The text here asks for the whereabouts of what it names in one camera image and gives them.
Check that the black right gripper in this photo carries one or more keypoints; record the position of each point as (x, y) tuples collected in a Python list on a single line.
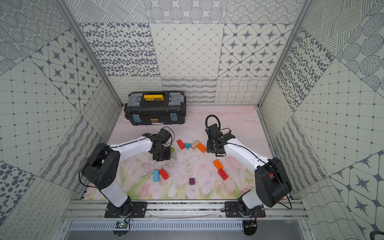
[(209, 149)]

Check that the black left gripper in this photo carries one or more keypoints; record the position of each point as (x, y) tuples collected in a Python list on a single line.
[(161, 154)]

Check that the natural wooden block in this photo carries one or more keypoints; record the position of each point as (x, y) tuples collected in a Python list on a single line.
[(195, 144)]

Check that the red block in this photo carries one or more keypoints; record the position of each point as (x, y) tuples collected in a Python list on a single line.
[(223, 174), (181, 144), (163, 174)]

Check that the orange block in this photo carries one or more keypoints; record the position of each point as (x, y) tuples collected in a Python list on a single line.
[(202, 148), (218, 165)]

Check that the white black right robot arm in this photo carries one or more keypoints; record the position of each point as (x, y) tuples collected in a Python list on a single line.
[(271, 179)]

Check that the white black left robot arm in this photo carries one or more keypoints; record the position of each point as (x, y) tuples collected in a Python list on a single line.
[(101, 167)]

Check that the light blue block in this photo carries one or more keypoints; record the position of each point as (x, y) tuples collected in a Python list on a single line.
[(156, 176)]

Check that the teal triangle block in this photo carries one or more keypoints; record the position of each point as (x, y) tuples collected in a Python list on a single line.
[(187, 146)]

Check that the purple cube block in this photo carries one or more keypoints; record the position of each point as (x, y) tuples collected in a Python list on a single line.
[(192, 181)]

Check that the black plastic toolbox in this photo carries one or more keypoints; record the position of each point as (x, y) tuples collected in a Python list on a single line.
[(156, 108)]

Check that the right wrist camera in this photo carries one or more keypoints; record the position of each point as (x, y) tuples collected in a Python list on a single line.
[(214, 132)]

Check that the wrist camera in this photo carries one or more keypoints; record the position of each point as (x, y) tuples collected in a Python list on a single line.
[(214, 132), (164, 136)]

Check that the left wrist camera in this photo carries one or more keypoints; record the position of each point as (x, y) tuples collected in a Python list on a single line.
[(164, 136)]

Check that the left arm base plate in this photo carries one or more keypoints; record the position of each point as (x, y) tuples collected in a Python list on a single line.
[(128, 209)]

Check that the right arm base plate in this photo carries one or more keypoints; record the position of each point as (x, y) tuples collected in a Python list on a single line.
[(239, 210)]

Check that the aluminium rail frame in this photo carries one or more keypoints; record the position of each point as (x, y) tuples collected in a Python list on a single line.
[(184, 210)]

